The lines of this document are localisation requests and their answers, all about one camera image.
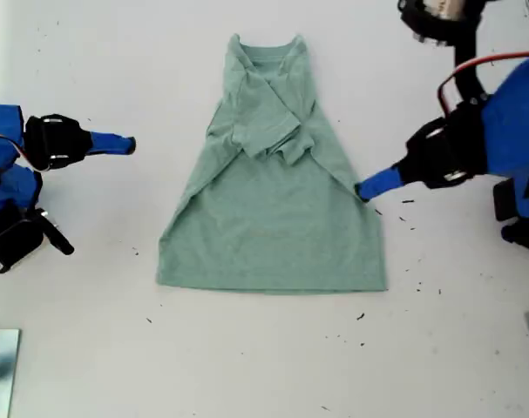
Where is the green t-shirt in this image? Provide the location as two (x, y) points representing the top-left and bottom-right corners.
(153, 32), (388, 296)

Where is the red white servo wire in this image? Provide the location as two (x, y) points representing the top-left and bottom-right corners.
(436, 51), (529, 117)
(0, 132), (28, 160)

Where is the steel base plate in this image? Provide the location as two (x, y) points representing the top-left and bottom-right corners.
(0, 328), (22, 418)

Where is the black camera stalk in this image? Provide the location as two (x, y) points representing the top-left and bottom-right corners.
(453, 41), (490, 104)

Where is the black camera cable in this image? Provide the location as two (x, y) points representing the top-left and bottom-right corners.
(36, 208), (76, 257)

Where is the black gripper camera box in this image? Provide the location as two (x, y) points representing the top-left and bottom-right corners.
(397, 0), (485, 50)
(0, 211), (46, 274)

